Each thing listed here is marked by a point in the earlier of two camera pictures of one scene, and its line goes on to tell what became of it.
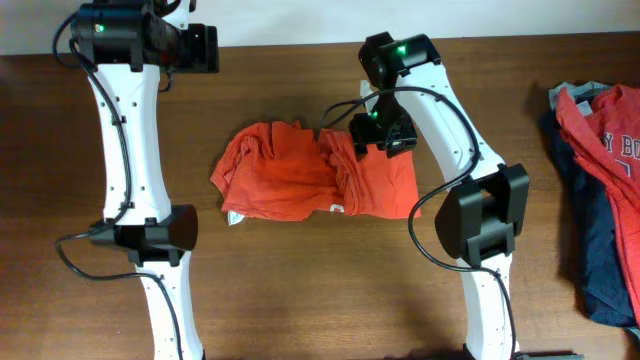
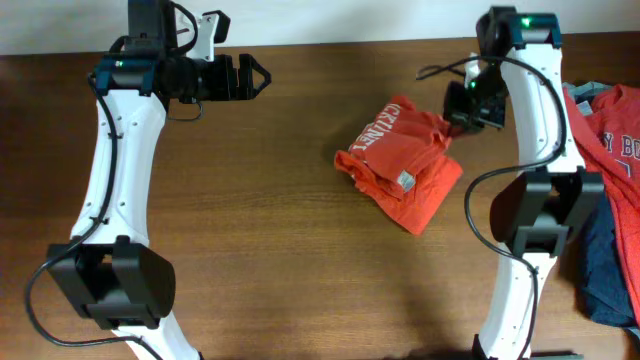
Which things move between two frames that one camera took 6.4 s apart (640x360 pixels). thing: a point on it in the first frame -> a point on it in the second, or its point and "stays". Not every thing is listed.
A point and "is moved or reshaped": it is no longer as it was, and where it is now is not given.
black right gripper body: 389,125 -> 480,104
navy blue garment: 605,292 stays
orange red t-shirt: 278,168 is moved or reshaped
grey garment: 583,90 stays
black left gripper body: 195,52 -> 207,80
